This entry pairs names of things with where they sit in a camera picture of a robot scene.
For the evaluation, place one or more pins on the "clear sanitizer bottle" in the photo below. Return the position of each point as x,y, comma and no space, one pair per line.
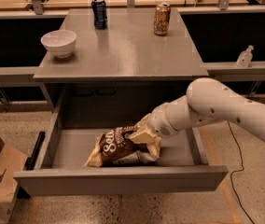
245,57

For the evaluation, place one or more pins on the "gold soda can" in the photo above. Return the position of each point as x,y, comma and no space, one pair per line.
162,18

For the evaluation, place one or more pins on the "blue soda can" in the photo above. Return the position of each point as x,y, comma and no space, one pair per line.
99,12

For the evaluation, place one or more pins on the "brown chip bag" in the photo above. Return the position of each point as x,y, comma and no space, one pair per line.
115,148

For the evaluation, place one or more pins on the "grey metal shelf rail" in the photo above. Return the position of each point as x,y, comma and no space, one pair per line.
231,72

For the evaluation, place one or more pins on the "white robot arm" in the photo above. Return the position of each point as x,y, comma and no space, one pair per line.
206,100

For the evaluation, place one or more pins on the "black drawer slide rail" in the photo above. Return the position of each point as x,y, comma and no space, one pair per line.
30,163

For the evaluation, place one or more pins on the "white ceramic bowl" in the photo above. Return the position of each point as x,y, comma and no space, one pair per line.
60,43

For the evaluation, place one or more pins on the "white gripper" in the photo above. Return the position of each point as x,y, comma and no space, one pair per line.
158,120

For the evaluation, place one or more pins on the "grey open drawer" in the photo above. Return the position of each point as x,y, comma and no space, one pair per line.
78,121

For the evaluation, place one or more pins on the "grey counter cabinet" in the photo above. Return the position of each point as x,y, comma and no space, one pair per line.
127,50

